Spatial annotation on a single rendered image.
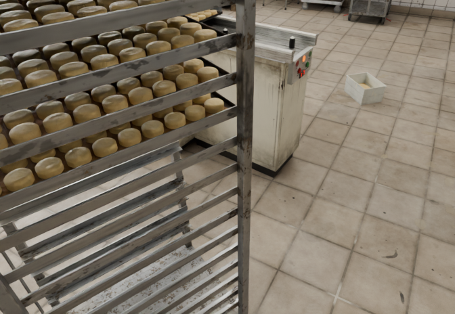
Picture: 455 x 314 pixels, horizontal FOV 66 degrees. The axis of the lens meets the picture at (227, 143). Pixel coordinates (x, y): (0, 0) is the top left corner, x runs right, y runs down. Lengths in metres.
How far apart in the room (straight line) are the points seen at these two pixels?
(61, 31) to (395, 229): 1.99
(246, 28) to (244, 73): 0.10
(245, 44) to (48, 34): 0.37
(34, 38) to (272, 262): 1.60
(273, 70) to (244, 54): 1.16
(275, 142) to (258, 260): 0.70
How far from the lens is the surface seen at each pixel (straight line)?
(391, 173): 2.61
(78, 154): 0.78
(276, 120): 2.06
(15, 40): 0.62
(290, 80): 1.96
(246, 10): 0.74
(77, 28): 0.63
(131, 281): 1.76
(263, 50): 1.93
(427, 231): 2.31
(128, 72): 0.68
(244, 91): 0.81
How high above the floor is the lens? 1.59
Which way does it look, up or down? 37 degrees down
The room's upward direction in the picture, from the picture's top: 2 degrees counter-clockwise
